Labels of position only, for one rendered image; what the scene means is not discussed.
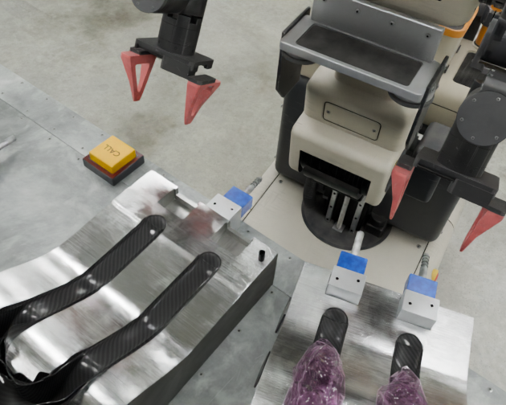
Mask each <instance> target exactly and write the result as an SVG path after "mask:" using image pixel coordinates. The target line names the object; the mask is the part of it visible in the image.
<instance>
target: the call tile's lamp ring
mask: <svg viewBox="0 0 506 405"><path fill-rule="evenodd" d="M135 152H136V155H138V156H137V157H135V158H134V159H133V160H132V161H130V162H129V163H128V164H126V165H125V166H123V167H122V168H121V169H119V170H118V171H117V172H116V173H114V174H110V173H109V172H108V171H107V170H105V169H103V168H102V167H100V166H99V165H97V164H96V163H95V162H93V161H92V160H90V159H89V157H90V155H89V154H88V155H87V156H86V157H84V158H83V159H84V160H85V161H86V162H88V163H90V164H91V165H93V166H95V167H96V168H97V169H98V170H100V171H101V172H103V173H104V174H106V175H108V176H109V177H110V178H111V179H113V178H115V177H116V176H117V175H118V174H120V173H121V172H122V171H124V170H125V169H127V168H128V167H129V166H131V165H132V164H133V163H134V162H135V161H137V160H138V159H139V158H141V157H142V156H143V155H142V154H141V153H139V152H137V151H136V150H135Z"/></svg>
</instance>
